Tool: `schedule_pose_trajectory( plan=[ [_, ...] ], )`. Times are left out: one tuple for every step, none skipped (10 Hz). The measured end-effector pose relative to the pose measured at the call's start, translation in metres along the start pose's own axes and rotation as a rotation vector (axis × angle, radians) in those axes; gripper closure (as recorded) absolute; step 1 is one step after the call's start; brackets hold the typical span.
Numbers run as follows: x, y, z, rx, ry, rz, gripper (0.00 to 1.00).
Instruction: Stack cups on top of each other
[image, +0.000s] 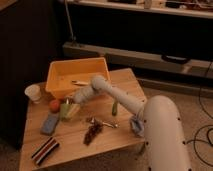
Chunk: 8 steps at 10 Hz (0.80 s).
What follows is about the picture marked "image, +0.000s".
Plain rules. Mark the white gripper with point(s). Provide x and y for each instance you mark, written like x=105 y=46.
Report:
x=83 y=94

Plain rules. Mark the green plastic cup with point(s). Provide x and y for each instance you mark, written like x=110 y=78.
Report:
x=68 y=110

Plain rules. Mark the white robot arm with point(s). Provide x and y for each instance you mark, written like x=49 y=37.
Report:
x=166 y=144

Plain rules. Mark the wooden utensil in bin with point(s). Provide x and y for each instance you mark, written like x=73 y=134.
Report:
x=79 y=83

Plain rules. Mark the yellow plastic bin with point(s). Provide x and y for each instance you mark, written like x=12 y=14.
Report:
x=61 y=74

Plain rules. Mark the orange ball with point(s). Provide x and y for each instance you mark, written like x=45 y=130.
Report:
x=54 y=105

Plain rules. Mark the brown dried bunch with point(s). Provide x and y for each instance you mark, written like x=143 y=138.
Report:
x=92 y=132

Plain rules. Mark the blue sponge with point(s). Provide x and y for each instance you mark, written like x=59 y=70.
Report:
x=50 y=123

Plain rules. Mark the white paper cup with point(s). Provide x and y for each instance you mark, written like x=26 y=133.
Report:
x=33 y=92

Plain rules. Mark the striped eraser block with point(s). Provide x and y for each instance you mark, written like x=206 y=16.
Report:
x=44 y=150

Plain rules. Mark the metal pole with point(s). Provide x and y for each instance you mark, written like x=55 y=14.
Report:
x=72 y=36

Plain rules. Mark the blue crumpled cloth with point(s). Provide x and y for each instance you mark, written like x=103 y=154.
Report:
x=137 y=126

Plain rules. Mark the black handle on shelf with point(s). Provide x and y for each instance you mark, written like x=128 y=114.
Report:
x=175 y=59

